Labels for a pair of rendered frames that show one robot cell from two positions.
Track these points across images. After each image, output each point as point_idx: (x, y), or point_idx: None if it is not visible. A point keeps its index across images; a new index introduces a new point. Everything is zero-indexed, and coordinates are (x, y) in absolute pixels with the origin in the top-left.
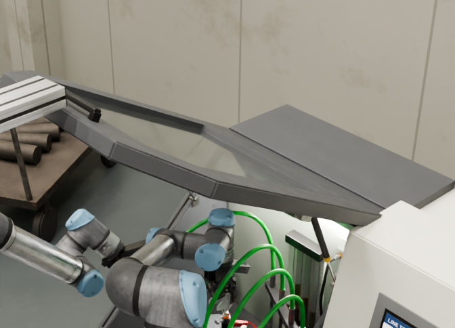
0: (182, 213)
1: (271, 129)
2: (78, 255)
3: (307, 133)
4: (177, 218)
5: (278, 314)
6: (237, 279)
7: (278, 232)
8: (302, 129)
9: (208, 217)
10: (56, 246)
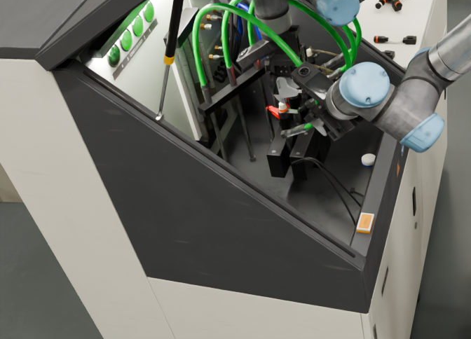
0: (184, 134)
1: (27, 18)
2: (411, 78)
3: None
4: (192, 142)
5: (244, 88)
6: None
7: (157, 70)
8: (15, 1)
9: (247, 13)
10: (415, 110)
